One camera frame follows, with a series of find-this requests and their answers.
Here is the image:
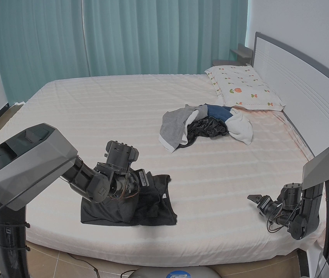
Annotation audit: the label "bed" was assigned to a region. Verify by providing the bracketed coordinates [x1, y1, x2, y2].
[0, 31, 329, 278]

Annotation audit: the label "black T-shirt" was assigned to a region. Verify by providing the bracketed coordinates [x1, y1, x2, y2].
[80, 171, 178, 227]

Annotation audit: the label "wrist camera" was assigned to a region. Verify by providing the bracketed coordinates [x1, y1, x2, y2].
[104, 140, 140, 175]
[279, 183, 302, 207]

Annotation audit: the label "blue-green curtain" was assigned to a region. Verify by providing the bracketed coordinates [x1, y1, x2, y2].
[82, 0, 250, 76]
[0, 0, 91, 105]

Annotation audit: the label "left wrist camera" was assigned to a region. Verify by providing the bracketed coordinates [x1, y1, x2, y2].
[104, 140, 140, 175]

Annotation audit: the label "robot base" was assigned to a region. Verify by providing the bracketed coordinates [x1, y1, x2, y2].
[125, 267, 221, 278]

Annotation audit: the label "black cable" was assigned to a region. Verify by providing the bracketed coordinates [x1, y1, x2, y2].
[65, 252, 102, 278]

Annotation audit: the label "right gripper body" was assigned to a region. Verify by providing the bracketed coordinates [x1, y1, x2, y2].
[257, 196, 281, 217]

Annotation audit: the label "white printed pillow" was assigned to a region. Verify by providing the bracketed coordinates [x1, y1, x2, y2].
[205, 65, 286, 111]

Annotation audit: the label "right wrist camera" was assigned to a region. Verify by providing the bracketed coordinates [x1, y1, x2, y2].
[279, 183, 302, 207]

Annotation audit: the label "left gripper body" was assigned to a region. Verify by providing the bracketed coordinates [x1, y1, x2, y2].
[129, 168, 153, 191]

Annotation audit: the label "grey bedside table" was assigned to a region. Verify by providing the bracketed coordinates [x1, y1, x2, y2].
[212, 43, 254, 68]

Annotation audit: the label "pile of clothes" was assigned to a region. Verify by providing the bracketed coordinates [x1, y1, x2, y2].
[158, 104, 254, 153]

